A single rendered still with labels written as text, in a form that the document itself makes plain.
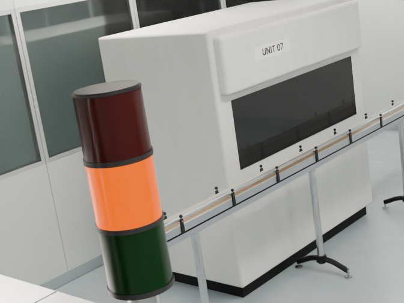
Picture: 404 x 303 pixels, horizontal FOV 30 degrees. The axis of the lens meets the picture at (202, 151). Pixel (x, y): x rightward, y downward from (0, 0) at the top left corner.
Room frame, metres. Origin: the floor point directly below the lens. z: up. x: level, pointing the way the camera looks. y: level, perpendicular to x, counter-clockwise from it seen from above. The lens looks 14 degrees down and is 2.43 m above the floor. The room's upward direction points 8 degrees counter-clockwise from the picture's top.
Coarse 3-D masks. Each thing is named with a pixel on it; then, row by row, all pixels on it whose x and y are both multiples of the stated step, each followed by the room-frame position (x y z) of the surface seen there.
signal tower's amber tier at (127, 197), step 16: (144, 160) 0.51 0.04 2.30; (96, 176) 0.51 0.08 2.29; (112, 176) 0.50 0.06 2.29; (128, 176) 0.50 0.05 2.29; (144, 176) 0.51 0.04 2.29; (96, 192) 0.51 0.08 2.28; (112, 192) 0.50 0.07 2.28; (128, 192) 0.50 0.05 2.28; (144, 192) 0.51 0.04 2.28; (96, 208) 0.51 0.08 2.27; (112, 208) 0.50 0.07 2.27; (128, 208) 0.50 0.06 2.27; (144, 208) 0.51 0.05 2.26; (160, 208) 0.52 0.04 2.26; (96, 224) 0.52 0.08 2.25; (112, 224) 0.50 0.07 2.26; (128, 224) 0.50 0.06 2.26; (144, 224) 0.50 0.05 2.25
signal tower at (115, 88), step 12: (96, 84) 0.55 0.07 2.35; (108, 84) 0.54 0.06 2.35; (120, 84) 0.53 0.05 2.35; (132, 84) 0.52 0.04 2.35; (72, 96) 0.52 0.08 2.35; (84, 96) 0.51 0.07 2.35; (96, 96) 0.50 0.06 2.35; (144, 156) 0.51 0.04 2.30; (96, 228) 0.52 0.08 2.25; (144, 228) 0.50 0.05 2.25; (108, 288) 0.52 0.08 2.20; (168, 288) 0.51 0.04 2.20; (132, 300) 0.50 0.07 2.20; (144, 300) 0.51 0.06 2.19; (156, 300) 0.52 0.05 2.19
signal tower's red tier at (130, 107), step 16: (112, 96) 0.50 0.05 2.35; (128, 96) 0.51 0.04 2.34; (80, 112) 0.51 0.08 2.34; (96, 112) 0.50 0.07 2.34; (112, 112) 0.50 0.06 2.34; (128, 112) 0.51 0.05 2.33; (144, 112) 0.52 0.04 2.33; (80, 128) 0.51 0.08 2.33; (96, 128) 0.50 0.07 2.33; (112, 128) 0.50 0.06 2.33; (128, 128) 0.50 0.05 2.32; (144, 128) 0.52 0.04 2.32; (96, 144) 0.50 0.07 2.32; (112, 144) 0.50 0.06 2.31; (128, 144) 0.50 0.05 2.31; (144, 144) 0.51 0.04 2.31; (96, 160) 0.50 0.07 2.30; (112, 160) 0.50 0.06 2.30
